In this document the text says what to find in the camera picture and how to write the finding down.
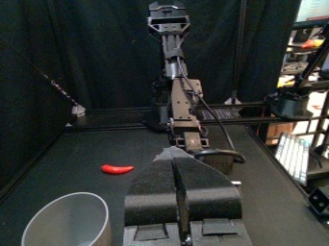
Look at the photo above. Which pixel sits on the brown cardboard box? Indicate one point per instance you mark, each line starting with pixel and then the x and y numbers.
pixel 277 132

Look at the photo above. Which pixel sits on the grey plastic cup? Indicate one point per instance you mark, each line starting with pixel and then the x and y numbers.
pixel 69 221

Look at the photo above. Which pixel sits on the black round device on frame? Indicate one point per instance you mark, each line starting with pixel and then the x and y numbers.
pixel 291 105

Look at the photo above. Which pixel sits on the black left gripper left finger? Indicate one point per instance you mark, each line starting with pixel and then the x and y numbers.
pixel 150 192

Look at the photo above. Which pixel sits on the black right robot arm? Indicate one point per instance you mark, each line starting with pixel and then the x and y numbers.
pixel 180 99

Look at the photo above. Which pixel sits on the black metal frame post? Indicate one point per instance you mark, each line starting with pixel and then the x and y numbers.
pixel 239 51

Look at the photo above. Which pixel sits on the computer monitor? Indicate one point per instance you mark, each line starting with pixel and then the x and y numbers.
pixel 314 9

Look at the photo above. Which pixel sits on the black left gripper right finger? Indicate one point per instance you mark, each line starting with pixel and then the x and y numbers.
pixel 211 192

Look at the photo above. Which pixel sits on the red toy chili pepper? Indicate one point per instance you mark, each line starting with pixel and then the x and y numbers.
pixel 117 168

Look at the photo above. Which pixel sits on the black frame corner bracket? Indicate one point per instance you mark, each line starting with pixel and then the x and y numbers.
pixel 319 199

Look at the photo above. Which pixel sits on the white corner bracket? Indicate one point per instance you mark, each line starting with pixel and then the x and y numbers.
pixel 78 110

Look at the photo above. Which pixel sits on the white computer keyboard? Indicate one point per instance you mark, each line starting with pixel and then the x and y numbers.
pixel 293 157

